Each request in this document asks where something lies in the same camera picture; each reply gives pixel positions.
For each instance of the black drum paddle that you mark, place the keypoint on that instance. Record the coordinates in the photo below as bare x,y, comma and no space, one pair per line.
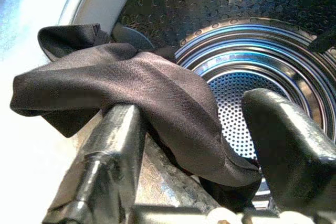
324,41

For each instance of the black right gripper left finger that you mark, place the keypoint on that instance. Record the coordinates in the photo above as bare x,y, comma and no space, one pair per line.
113,134

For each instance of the black garment with red trim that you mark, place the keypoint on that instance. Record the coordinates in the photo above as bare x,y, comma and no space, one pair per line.
157,82

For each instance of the white front-load washing machine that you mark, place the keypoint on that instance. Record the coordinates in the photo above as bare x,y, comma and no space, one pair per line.
97,1

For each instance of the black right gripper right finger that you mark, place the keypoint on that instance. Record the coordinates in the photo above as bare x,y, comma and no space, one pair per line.
288,150

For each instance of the perforated steel washer drum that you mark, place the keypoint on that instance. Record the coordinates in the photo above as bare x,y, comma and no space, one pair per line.
249,51

